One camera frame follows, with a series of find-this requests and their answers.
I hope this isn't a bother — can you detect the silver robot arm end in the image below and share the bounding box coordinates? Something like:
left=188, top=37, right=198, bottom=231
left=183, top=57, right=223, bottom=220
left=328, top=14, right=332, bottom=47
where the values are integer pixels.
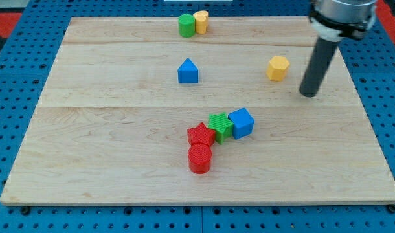
left=308, top=0, right=376, bottom=43

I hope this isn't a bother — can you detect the blue triangle block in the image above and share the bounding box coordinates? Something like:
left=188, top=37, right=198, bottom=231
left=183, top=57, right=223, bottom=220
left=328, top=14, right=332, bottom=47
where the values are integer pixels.
left=177, top=58, right=199, bottom=83

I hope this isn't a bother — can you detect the yellow hexagon block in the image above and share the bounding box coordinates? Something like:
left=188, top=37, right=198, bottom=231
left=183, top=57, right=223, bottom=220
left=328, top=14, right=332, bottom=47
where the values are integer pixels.
left=266, top=56, right=290, bottom=82

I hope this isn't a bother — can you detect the red star block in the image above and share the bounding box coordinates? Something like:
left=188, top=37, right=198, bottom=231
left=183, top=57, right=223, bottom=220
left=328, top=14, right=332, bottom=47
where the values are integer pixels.
left=187, top=122, right=216, bottom=147

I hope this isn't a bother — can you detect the green star block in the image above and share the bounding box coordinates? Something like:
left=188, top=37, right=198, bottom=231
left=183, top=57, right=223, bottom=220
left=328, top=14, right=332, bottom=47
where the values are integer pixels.
left=207, top=112, right=234, bottom=144

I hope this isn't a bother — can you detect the red cylinder block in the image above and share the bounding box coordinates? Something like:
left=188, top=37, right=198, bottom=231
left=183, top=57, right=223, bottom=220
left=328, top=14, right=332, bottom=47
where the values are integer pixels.
left=188, top=143, right=212, bottom=174

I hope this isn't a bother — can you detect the blue cube block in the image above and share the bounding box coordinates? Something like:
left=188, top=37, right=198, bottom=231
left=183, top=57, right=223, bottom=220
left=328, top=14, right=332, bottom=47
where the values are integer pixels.
left=228, top=108, right=254, bottom=139

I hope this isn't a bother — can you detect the light wooden board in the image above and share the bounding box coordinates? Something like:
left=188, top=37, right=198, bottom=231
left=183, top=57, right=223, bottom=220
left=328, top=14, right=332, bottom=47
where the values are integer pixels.
left=0, top=17, right=395, bottom=206

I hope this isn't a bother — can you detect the green cylinder block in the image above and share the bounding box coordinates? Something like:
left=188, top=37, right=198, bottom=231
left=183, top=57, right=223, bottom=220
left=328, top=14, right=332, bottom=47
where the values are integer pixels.
left=178, top=14, right=195, bottom=38

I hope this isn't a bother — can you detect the yellow heart block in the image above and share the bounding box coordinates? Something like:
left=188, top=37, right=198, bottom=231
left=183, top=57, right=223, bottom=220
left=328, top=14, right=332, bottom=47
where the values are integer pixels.
left=193, top=10, right=209, bottom=34

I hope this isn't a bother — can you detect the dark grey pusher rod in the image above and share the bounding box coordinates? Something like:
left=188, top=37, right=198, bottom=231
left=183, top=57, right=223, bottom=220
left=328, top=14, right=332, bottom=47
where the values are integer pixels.
left=299, top=37, right=339, bottom=98

